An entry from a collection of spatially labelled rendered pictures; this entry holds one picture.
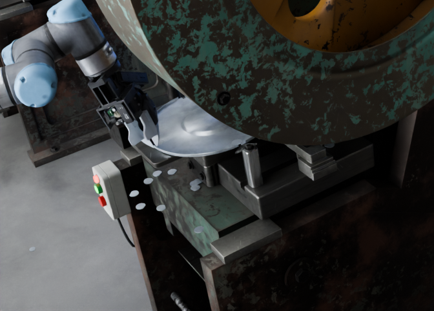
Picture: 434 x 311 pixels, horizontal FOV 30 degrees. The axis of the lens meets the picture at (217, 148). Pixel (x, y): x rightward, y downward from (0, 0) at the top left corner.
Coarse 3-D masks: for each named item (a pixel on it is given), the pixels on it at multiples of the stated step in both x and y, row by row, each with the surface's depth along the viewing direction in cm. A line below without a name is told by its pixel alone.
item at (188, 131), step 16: (160, 112) 186; (176, 112) 184; (192, 112) 181; (160, 128) 179; (176, 128) 178; (192, 128) 175; (208, 128) 174; (224, 128) 173; (176, 144) 172; (192, 144) 171; (208, 144) 170; (224, 144) 168
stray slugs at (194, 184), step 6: (330, 144) 177; (156, 174) 189; (144, 180) 187; (150, 180) 187; (198, 180) 184; (192, 186) 182; (198, 186) 182; (132, 192) 184; (138, 192) 184; (138, 204) 180; (144, 204) 179; (198, 228) 168
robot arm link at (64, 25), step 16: (64, 0) 159; (80, 0) 157; (48, 16) 156; (64, 16) 155; (80, 16) 156; (64, 32) 156; (80, 32) 156; (96, 32) 158; (64, 48) 157; (80, 48) 158; (96, 48) 158
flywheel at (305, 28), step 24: (264, 0) 125; (336, 0) 132; (360, 0) 134; (384, 0) 137; (408, 0) 139; (432, 0) 140; (288, 24) 129; (312, 24) 131; (336, 24) 134; (360, 24) 136; (384, 24) 139; (408, 24) 140; (312, 48) 133; (336, 48) 136; (360, 48) 138
